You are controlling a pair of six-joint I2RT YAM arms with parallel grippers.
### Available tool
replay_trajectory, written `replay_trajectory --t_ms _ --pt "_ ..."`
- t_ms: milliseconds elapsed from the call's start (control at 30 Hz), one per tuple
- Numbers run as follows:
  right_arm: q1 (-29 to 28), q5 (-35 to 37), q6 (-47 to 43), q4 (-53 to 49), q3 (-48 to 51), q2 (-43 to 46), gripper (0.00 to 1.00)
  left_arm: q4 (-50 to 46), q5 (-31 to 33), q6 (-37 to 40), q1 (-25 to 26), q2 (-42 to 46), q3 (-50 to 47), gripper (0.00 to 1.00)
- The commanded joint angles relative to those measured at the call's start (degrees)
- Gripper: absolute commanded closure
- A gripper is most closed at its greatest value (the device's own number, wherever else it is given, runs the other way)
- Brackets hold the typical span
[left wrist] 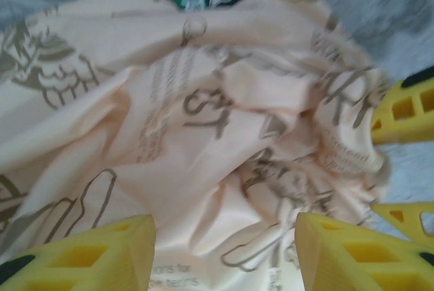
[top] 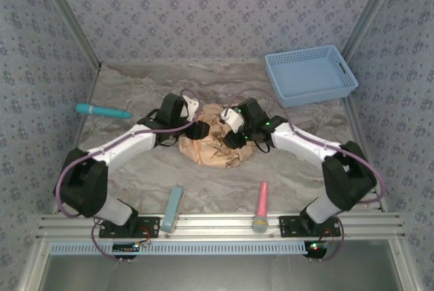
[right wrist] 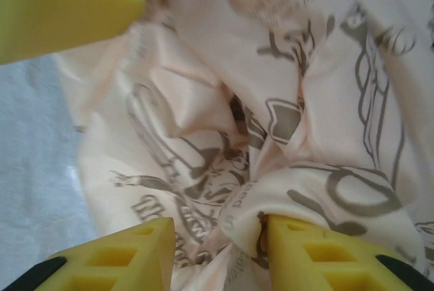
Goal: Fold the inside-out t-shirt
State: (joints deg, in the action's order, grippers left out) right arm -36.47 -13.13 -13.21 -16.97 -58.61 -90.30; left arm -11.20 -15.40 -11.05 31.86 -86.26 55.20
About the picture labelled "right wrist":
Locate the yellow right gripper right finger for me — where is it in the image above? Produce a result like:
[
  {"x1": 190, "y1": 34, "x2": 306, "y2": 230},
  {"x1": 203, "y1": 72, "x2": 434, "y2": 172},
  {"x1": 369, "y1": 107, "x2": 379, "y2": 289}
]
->
[{"x1": 260, "y1": 214, "x2": 427, "y2": 291}]

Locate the peach printed t-shirt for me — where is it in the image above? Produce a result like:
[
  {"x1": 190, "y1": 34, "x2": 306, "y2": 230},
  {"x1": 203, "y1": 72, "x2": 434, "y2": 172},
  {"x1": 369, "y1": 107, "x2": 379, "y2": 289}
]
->
[{"x1": 54, "y1": 0, "x2": 434, "y2": 291}]

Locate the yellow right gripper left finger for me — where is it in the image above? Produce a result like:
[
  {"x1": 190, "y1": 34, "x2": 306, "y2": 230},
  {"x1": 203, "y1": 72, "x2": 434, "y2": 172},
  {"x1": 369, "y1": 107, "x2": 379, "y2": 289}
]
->
[{"x1": 6, "y1": 218, "x2": 176, "y2": 291}]

